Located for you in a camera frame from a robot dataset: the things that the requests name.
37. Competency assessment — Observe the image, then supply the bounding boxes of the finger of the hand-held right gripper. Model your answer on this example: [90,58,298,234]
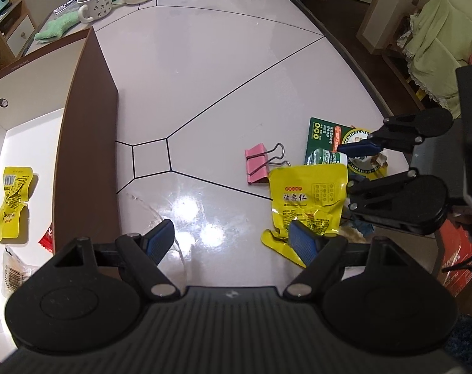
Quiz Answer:
[347,168,419,219]
[337,112,427,156]

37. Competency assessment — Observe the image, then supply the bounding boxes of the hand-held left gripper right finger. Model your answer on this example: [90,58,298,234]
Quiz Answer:
[283,220,425,298]

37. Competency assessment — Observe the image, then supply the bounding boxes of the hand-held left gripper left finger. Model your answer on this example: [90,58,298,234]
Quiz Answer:
[45,219,181,300]

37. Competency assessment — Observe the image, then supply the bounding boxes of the green product card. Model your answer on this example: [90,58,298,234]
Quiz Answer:
[304,117,351,166]

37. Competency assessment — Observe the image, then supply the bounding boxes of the cream scrunchie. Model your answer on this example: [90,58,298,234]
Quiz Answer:
[339,224,367,246]

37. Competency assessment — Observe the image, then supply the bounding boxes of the yellow snack packet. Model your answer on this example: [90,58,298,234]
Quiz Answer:
[261,163,349,269]
[0,167,34,244]

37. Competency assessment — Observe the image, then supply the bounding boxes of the pink binder clip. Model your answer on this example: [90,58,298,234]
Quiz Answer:
[244,143,291,185]

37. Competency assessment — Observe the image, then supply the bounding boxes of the red packet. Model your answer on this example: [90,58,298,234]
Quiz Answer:
[39,222,55,256]

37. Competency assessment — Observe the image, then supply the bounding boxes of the brown cardboard box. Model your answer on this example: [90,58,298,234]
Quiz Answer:
[0,26,120,359]

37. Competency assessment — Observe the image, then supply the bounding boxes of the bag of cotton swabs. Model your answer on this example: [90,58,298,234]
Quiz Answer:
[1,246,40,304]

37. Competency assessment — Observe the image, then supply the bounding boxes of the green blanket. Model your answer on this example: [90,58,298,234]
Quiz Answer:
[401,0,472,112]

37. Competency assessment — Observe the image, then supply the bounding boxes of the red cardboard box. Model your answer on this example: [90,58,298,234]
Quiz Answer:
[436,218,472,299]

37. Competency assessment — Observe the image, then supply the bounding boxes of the blue shaggy rug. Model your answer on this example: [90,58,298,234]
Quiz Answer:
[446,312,472,361]

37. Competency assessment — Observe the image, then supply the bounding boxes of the green towel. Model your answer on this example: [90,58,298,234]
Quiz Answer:
[34,11,84,43]

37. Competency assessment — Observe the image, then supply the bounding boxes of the white mug with black print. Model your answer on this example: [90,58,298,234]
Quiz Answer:
[77,0,114,23]

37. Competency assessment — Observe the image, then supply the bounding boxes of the wooden shelf unit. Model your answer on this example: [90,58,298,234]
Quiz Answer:
[0,0,38,73]

